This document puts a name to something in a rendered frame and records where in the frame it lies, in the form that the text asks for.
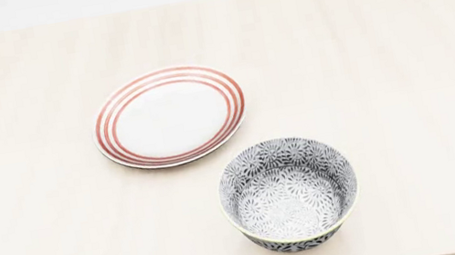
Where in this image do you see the black white floral patterned bowl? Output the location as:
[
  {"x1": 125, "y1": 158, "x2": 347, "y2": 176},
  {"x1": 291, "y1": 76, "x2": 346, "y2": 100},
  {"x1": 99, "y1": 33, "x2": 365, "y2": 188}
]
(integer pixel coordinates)
[{"x1": 211, "y1": 125, "x2": 368, "y2": 255}]

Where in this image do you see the white plate with red rings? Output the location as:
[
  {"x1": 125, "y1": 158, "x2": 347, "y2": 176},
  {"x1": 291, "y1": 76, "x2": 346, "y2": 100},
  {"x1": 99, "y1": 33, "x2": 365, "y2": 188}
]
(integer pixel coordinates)
[{"x1": 83, "y1": 55, "x2": 256, "y2": 181}]

